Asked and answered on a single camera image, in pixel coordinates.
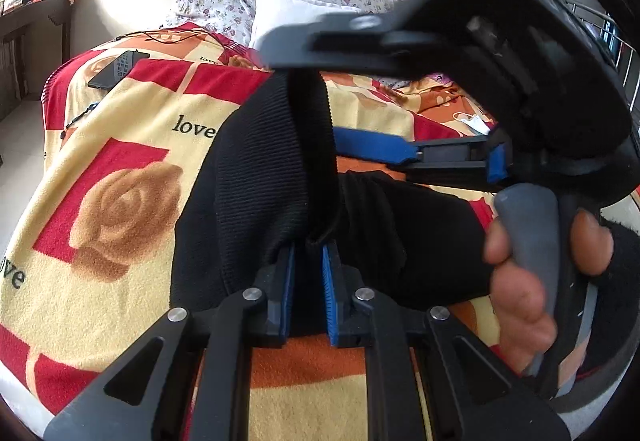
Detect black remote control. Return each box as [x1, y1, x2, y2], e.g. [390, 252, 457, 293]
[87, 48, 151, 90]

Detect metal rack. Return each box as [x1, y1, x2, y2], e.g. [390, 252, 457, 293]
[562, 0, 640, 112]

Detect black pants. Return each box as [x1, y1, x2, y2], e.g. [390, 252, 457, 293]
[170, 68, 493, 337]

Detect person's right hand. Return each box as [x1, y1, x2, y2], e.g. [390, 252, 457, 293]
[482, 210, 615, 378]

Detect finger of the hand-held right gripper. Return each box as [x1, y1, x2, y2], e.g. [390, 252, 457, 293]
[250, 1, 481, 72]
[332, 125, 503, 194]

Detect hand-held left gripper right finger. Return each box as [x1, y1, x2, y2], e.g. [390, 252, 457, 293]
[321, 243, 571, 441]

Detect black cable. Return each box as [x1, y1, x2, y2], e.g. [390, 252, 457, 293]
[115, 27, 241, 54]

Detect small floral pillow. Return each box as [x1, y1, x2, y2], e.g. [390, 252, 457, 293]
[165, 0, 257, 46]

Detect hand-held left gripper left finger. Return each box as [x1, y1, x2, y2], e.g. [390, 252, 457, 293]
[44, 246, 296, 441]

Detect white pillow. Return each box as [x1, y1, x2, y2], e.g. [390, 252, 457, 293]
[248, 0, 361, 50]

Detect white face mask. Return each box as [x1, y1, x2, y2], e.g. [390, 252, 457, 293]
[452, 111, 496, 134]

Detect dark wooden desk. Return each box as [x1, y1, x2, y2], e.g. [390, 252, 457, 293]
[0, 0, 76, 122]

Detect red yellow printed blanket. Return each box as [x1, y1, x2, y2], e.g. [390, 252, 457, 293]
[0, 21, 601, 441]

